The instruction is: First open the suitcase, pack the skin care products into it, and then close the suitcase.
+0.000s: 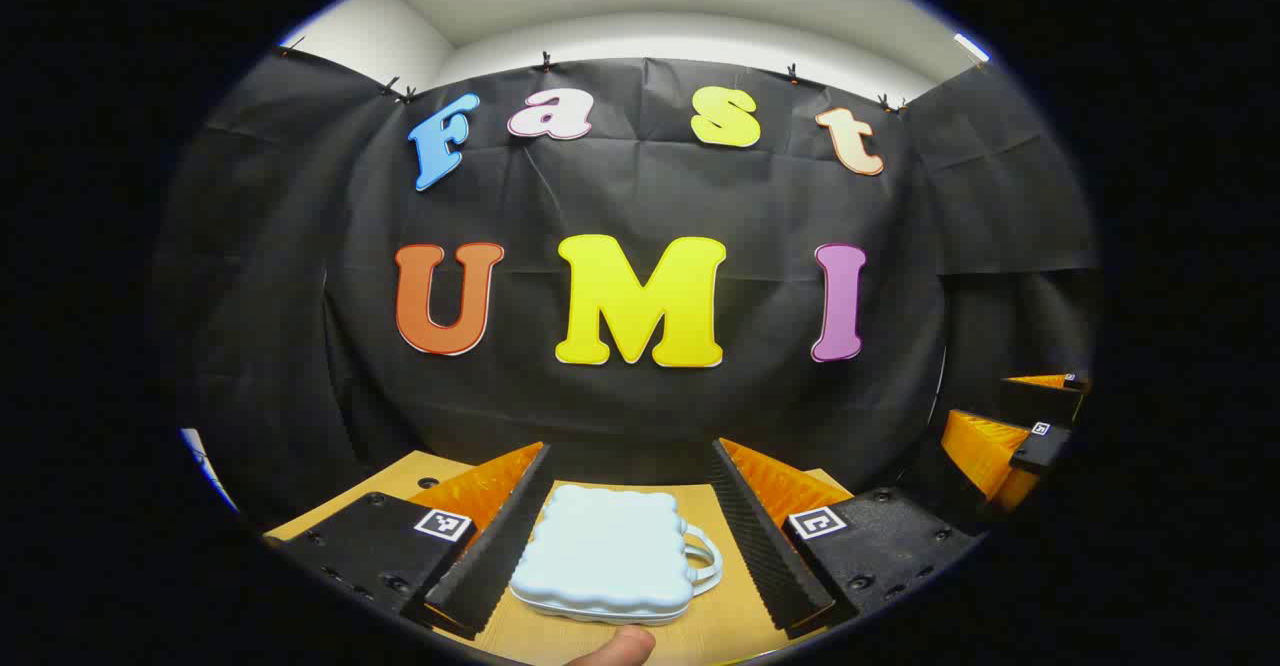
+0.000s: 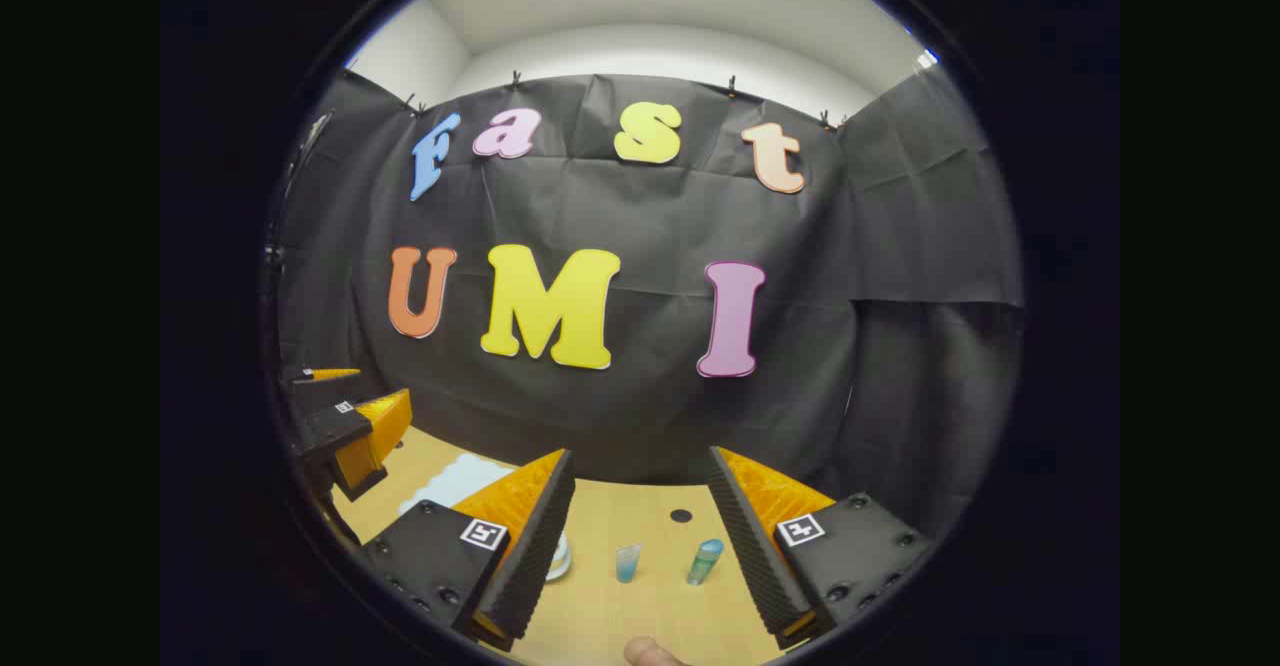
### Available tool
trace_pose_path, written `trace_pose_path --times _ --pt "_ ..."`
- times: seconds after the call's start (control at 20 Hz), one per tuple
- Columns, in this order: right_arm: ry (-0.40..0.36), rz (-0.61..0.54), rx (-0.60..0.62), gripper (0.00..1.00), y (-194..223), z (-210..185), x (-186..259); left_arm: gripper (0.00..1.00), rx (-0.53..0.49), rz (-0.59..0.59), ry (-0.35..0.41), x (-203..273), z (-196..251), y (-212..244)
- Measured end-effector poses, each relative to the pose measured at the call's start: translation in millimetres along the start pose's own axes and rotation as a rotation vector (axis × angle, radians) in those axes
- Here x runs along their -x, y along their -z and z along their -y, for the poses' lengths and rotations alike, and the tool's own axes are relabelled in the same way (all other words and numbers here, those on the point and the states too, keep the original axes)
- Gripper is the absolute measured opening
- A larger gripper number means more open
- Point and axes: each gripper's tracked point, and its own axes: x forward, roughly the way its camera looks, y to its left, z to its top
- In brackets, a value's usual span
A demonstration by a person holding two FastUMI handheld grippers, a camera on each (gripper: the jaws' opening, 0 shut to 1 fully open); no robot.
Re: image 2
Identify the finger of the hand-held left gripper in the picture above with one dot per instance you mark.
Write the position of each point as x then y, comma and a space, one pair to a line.
335, 436
305, 388

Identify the white skincare jar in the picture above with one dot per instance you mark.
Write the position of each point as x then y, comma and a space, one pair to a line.
560, 561

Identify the small blue skincare tube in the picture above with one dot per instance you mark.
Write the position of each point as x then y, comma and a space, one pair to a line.
628, 564

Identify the black backdrop cloth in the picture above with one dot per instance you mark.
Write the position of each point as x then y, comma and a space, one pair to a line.
650, 216

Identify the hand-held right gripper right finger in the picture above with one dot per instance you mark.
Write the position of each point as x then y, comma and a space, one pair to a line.
745, 536

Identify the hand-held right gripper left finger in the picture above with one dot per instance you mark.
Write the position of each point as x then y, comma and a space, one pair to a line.
535, 546

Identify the blue cap skincare bottle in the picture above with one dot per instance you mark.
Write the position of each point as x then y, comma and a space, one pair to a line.
705, 561

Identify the ceiling light panel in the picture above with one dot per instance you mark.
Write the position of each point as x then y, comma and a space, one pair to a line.
925, 59

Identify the light blue suitcase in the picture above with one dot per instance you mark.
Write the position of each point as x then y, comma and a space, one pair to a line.
455, 481

